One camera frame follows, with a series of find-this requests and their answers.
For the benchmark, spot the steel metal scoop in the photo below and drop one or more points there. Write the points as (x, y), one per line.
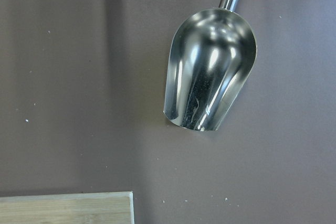
(211, 56)

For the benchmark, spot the bamboo cutting board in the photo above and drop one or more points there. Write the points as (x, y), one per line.
(113, 207)

